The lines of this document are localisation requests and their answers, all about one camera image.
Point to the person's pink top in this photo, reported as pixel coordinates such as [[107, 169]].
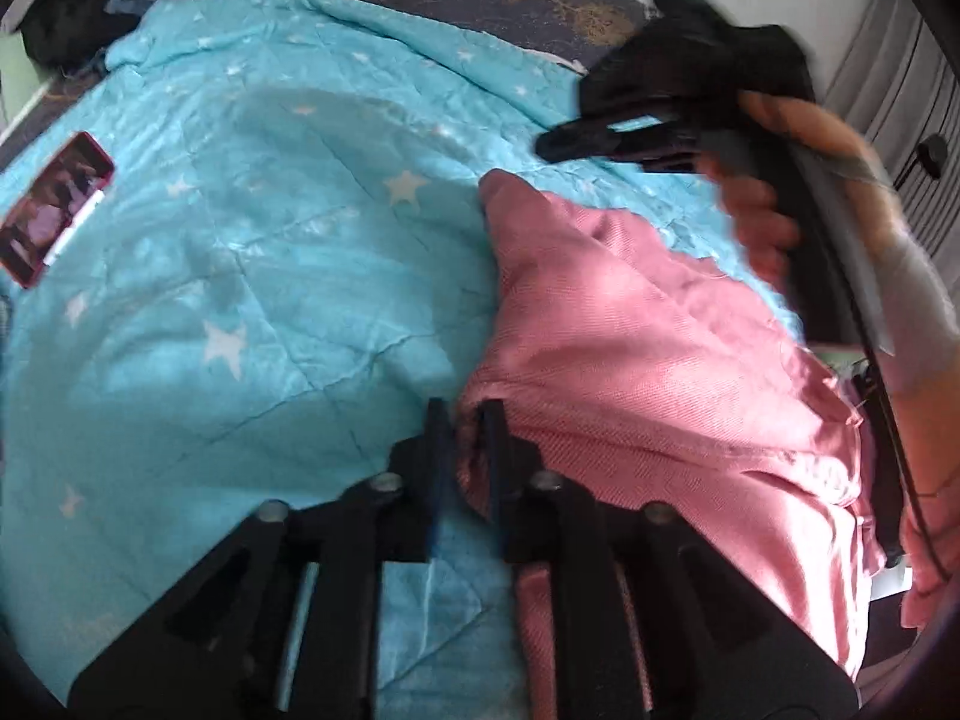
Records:
[[926, 592]]

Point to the black cloth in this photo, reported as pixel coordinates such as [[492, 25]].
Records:
[[71, 22]]

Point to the red case smartphone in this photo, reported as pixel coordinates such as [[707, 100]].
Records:
[[52, 210]]

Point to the person's right forearm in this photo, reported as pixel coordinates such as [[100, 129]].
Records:
[[919, 292]]

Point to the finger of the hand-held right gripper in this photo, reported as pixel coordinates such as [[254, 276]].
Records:
[[667, 163], [577, 144]]

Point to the black drawer knob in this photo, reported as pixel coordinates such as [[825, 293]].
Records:
[[932, 155]]

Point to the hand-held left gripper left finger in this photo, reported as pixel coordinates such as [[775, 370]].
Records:
[[440, 510]]

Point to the turquoise star print blanket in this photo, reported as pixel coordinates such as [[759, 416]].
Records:
[[225, 315]]

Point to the pink bear print garment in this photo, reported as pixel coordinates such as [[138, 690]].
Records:
[[637, 360]]

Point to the person's right hand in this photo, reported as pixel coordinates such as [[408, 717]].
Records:
[[761, 225]]

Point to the grey drawer cabinet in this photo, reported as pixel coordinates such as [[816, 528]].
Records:
[[892, 52]]

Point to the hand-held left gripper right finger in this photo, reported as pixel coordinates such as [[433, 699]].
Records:
[[495, 450]]

